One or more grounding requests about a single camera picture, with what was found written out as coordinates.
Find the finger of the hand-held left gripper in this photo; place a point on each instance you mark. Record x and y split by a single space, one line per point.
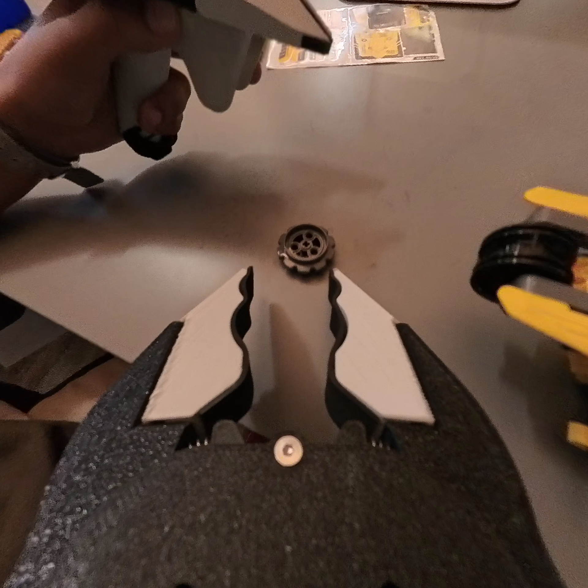
275 18

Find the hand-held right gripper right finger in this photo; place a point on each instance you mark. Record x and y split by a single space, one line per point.
381 363

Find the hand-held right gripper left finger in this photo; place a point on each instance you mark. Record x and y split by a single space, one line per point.
197 358

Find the dark grey toy gear wheel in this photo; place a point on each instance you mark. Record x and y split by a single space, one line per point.
307 250

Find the yellow black toy vehicle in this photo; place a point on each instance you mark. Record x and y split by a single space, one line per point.
519 257

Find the person's left hand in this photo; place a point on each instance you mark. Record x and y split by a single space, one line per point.
69 78

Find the yellow grey sticker sheet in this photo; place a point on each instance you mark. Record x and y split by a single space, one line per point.
376 41

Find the silver wristwatch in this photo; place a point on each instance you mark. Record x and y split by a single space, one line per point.
41 156

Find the yellow storage bin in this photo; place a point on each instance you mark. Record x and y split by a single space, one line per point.
9 43

